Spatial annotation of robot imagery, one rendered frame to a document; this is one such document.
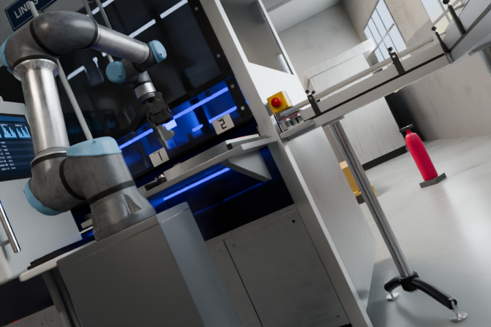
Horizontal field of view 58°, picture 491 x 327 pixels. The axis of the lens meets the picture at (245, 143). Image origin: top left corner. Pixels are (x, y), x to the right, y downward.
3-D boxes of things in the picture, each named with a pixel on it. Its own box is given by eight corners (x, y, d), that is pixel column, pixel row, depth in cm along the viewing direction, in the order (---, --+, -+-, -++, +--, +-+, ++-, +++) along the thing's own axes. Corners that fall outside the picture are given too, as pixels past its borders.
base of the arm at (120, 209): (143, 220, 98) (125, 179, 98) (85, 247, 99) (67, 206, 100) (164, 210, 113) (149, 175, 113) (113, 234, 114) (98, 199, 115)
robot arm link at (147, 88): (131, 89, 166) (138, 93, 175) (136, 100, 166) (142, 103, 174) (149, 81, 166) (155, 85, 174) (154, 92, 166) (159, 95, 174)
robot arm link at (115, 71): (123, 52, 154) (141, 55, 164) (100, 67, 157) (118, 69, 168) (133, 71, 153) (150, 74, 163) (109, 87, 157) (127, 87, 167)
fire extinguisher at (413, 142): (417, 187, 424) (391, 133, 428) (443, 176, 421) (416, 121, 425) (424, 189, 399) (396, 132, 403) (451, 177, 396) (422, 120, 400)
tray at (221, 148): (208, 168, 184) (204, 160, 184) (261, 141, 175) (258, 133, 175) (166, 181, 152) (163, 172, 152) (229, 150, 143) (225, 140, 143)
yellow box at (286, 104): (278, 114, 183) (270, 98, 183) (293, 106, 180) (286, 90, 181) (272, 114, 175) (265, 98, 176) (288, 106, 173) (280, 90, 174)
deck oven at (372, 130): (424, 144, 751) (371, 38, 765) (354, 176, 765) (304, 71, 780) (402, 145, 908) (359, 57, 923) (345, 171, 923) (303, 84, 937)
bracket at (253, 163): (265, 181, 180) (252, 152, 181) (272, 178, 179) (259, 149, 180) (237, 198, 148) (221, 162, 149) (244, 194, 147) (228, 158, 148)
